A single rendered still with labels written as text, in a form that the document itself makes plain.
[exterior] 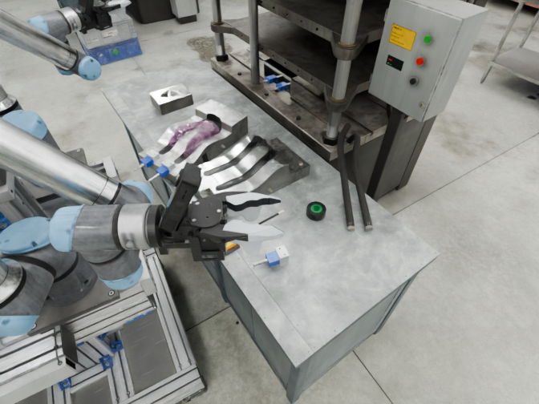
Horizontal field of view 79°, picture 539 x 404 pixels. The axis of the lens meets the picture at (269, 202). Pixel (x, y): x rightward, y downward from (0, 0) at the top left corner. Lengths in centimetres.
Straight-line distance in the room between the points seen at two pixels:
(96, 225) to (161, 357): 130
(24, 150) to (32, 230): 28
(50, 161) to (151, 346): 130
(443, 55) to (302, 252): 87
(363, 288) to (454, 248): 141
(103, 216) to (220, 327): 153
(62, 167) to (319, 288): 87
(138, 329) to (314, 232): 104
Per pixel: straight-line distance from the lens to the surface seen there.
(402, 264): 134
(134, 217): 55
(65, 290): 102
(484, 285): 249
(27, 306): 86
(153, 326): 187
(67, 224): 59
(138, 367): 182
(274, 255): 122
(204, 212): 53
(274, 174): 139
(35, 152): 69
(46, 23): 142
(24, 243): 90
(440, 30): 141
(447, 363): 216
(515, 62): 462
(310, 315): 117
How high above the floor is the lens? 187
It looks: 48 degrees down
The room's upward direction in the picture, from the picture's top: straight up
